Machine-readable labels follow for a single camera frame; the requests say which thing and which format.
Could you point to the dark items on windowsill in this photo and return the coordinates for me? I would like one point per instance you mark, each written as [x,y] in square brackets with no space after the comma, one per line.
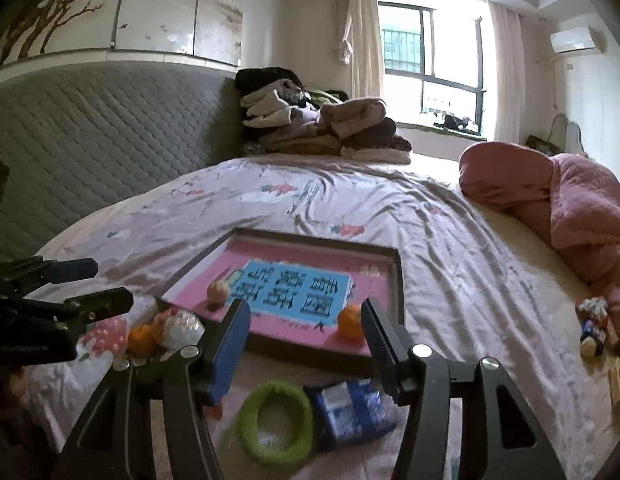
[455,122]

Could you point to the white air conditioner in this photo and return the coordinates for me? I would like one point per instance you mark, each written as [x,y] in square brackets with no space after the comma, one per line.
[575,40]

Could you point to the tree blossom wall mural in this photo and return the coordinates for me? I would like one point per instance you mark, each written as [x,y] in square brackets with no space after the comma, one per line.
[154,5]

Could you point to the small colourful toy figure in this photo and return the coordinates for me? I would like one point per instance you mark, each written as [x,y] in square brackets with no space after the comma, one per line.
[592,325]

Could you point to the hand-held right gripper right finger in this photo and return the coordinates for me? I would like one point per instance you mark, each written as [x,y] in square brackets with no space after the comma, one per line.
[381,355]

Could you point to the printed bedsheet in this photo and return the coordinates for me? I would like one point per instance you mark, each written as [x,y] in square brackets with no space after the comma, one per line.
[440,260]

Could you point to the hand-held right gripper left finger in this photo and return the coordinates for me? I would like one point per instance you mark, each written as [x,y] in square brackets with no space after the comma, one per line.
[228,357]

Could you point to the pile of folded clothes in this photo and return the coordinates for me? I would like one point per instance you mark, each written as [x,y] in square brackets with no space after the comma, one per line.
[315,125]

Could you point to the dark bag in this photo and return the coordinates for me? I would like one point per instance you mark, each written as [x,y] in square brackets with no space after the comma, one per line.
[540,142]

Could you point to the printed plastic bag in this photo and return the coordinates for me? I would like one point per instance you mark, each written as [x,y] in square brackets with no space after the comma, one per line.
[107,337]

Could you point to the blue book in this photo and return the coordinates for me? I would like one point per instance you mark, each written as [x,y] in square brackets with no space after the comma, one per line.
[290,290]

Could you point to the pink tray with dark frame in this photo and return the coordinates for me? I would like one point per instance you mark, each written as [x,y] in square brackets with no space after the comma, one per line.
[375,285]

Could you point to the cream curtain with tieback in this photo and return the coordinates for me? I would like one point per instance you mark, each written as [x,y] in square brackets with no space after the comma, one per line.
[362,35]

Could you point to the window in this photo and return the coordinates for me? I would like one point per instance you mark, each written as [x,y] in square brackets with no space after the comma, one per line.
[440,60]

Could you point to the sheer cream curtain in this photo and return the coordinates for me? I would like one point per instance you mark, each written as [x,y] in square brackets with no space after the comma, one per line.
[505,70]

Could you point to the small beige ball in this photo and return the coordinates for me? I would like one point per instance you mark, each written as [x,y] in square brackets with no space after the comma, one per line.
[218,293]

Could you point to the grey quilted headboard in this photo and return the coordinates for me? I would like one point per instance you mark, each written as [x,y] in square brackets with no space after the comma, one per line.
[104,135]

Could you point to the small orange in plastic bag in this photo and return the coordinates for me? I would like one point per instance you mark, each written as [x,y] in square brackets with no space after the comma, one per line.
[141,341]

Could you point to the white arched mirror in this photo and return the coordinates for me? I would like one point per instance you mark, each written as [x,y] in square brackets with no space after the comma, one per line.
[565,132]

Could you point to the apple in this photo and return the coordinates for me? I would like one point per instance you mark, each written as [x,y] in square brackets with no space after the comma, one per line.
[182,330]

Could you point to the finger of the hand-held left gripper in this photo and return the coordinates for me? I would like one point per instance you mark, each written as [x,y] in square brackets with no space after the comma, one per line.
[99,302]
[74,268]

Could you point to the blue snack packet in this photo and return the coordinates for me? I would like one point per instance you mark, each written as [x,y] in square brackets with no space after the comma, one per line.
[355,410]

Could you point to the pink quilt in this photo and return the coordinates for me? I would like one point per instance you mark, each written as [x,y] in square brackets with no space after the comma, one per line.
[575,210]

